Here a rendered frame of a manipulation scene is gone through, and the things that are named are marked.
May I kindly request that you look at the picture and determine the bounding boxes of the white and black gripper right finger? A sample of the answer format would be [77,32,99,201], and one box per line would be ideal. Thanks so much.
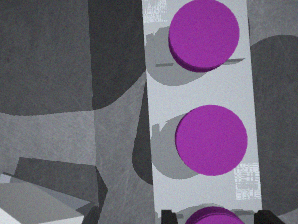
[254,210,285,224]

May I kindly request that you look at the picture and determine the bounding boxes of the white button panel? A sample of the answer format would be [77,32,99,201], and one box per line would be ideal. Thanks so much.
[0,173,95,224]

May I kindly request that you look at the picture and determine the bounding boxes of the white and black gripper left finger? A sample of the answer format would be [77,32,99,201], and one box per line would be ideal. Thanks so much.
[161,210,178,224]

